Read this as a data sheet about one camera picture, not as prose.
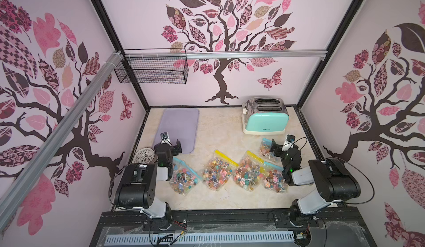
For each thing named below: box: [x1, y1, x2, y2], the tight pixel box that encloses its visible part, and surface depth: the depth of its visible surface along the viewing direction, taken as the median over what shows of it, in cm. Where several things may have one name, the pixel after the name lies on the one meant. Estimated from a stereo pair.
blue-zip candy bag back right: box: [259, 137, 276, 161], surface depth 96 cm
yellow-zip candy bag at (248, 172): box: [232, 150, 264, 193], surface depth 88 cm
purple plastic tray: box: [152, 108, 200, 154], surface depth 113 cm
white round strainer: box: [133, 147, 156, 165], surface depth 94 cm
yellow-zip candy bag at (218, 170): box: [202, 149, 240, 192], surface depth 89 cm
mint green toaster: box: [241, 96, 290, 136], surface depth 100 cm
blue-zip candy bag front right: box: [263, 161, 289, 194], surface depth 85 cm
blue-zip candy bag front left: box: [169, 157, 202, 197], surface depth 87 cm
